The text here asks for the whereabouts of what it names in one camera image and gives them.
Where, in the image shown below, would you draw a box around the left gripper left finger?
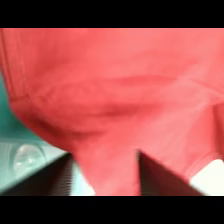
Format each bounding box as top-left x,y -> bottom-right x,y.
0,152 -> 75,197

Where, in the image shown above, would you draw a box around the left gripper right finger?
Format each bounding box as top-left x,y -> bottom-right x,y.
136,149 -> 205,197

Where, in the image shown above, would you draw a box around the red T-shirt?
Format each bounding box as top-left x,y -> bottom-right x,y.
0,27 -> 224,197

